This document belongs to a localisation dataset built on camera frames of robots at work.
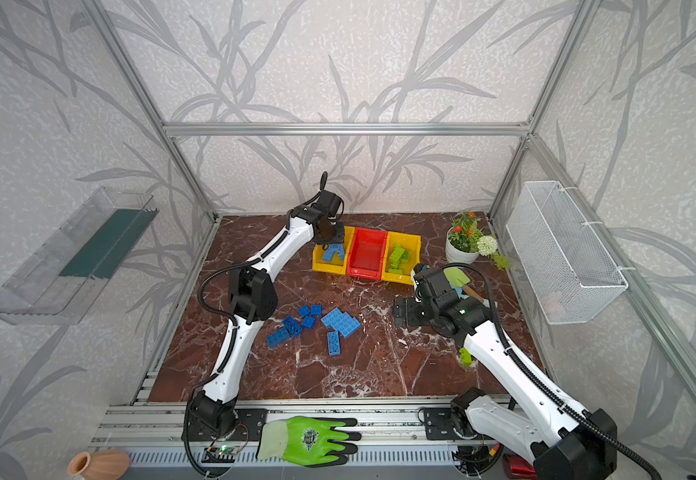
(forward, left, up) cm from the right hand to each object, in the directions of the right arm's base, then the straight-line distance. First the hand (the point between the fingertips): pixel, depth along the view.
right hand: (407, 299), depth 79 cm
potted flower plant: (+23, -21, -4) cm, 32 cm away
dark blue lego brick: (-1, +34, -15) cm, 37 cm away
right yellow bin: (+29, -5, -11) cm, 31 cm away
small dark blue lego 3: (0, +29, -15) cm, 33 cm away
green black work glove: (-30, +25, -14) cm, 42 cm away
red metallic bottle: (-36, -22, -9) cm, 43 cm away
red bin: (+28, +11, -16) cm, 34 cm away
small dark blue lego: (+4, +31, -14) cm, 34 cm away
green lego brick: (+22, +1, -11) cm, 25 cm away
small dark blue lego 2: (+4, +27, -15) cm, 31 cm away
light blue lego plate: (0, +19, -14) cm, 24 cm away
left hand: (+30, +20, -4) cm, 36 cm away
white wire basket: (-4, -31, +19) cm, 37 cm away
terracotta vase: (-35, +65, -3) cm, 74 cm away
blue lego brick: (-5, +38, -15) cm, 41 cm away
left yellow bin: (+18, +21, -11) cm, 30 cm away
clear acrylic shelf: (-3, +78, +16) cm, 80 cm away
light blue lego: (-6, +21, -18) cm, 28 cm away
